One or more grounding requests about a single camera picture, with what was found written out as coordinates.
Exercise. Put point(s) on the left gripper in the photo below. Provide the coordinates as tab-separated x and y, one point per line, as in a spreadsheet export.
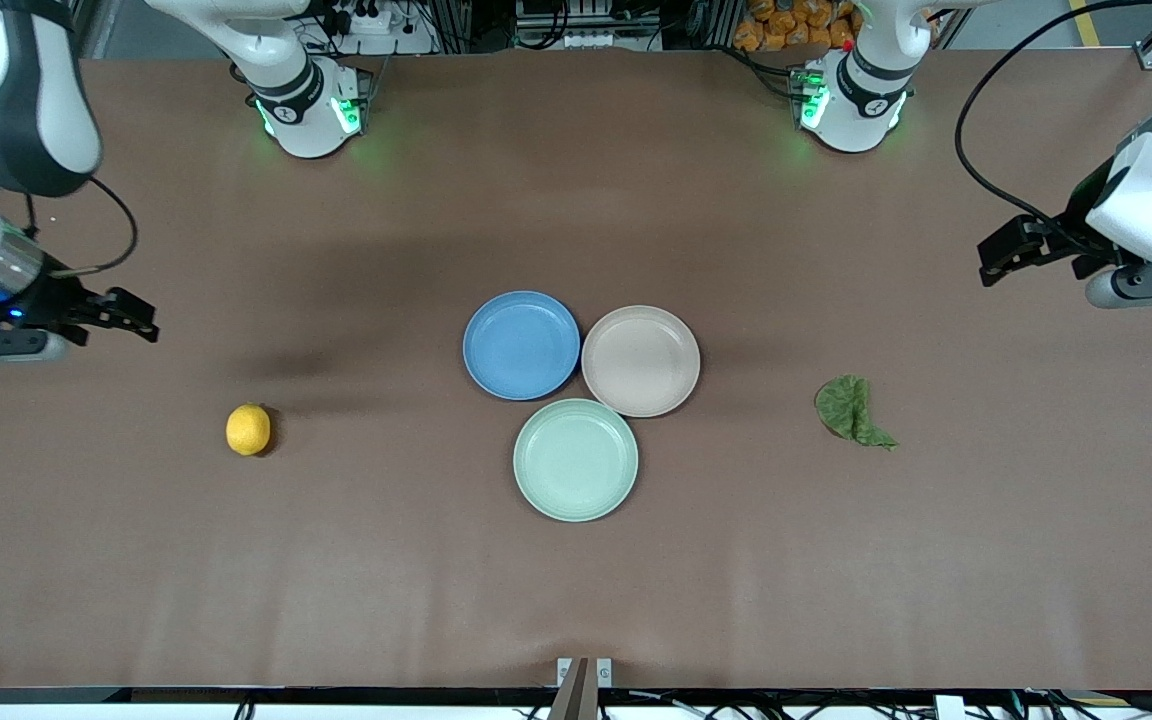
1077	222

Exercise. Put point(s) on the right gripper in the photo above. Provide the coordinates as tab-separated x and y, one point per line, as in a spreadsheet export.
58	303

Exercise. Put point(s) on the yellow lemon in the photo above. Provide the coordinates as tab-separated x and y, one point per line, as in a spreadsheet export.
248	430

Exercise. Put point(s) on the green lettuce leaf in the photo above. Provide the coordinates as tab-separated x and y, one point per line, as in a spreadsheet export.
844	405

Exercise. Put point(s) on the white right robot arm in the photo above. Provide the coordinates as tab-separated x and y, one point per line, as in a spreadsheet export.
66	110

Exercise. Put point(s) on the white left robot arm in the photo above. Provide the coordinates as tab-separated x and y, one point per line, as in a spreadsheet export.
861	120

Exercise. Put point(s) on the brown table mat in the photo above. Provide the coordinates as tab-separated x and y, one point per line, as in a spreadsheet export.
186	550

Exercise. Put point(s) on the orange snack packets pile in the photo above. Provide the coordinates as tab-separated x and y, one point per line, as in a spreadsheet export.
786	25

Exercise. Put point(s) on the white power strip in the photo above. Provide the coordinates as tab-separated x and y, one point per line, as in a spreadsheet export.
376	30

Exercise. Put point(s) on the beige round plate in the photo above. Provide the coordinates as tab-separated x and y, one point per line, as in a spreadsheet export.
641	360

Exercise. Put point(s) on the blue round plate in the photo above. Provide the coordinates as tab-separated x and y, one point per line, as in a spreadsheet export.
521	345

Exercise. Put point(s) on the small white box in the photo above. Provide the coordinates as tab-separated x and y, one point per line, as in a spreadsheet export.
949	708

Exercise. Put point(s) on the pale green round plate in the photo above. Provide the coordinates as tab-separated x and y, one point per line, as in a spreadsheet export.
576	460

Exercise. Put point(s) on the grey metal control box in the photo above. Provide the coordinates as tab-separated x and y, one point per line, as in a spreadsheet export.
586	30

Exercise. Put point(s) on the small grey metal bracket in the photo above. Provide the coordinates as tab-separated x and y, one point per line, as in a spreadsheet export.
563	670
604	672

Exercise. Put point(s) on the brown camera post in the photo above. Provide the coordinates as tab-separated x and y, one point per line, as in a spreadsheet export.
576	700

